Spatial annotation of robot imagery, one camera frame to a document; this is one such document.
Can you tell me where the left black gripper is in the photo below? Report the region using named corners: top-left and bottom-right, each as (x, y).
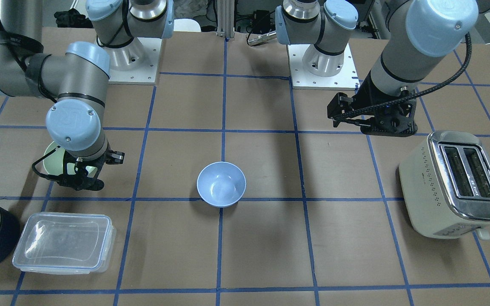
top-left (327, 75), bottom-right (418, 137)

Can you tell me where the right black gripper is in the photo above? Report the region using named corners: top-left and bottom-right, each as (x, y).
top-left (56, 148), bottom-right (125, 190)

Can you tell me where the green bowl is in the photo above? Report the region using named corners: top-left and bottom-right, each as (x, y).
top-left (42, 142), bottom-right (97, 178)

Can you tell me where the blue bowl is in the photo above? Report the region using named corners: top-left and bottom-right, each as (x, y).
top-left (196, 162), bottom-right (247, 208)

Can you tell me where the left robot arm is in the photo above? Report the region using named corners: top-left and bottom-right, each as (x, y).
top-left (274, 0), bottom-right (490, 137)

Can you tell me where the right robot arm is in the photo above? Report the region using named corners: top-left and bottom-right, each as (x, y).
top-left (0, 0), bottom-right (175, 190)

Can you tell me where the clear plastic food container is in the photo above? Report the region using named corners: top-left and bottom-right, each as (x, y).
top-left (12, 212), bottom-right (117, 275)

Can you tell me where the cream and chrome toaster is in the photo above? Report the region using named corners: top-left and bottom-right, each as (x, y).
top-left (398, 130), bottom-right (490, 241)

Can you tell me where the white chair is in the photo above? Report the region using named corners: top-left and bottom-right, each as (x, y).
top-left (174, 19), bottom-right (202, 32)

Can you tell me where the black braided cable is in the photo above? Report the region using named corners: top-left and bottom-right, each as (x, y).
top-left (334, 33), bottom-right (472, 124)

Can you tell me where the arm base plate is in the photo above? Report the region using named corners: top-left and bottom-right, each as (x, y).
top-left (287, 44), bottom-right (359, 91)
top-left (103, 37), bottom-right (165, 85)

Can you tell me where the aluminium frame post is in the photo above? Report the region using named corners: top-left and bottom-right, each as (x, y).
top-left (214, 0), bottom-right (236, 40)

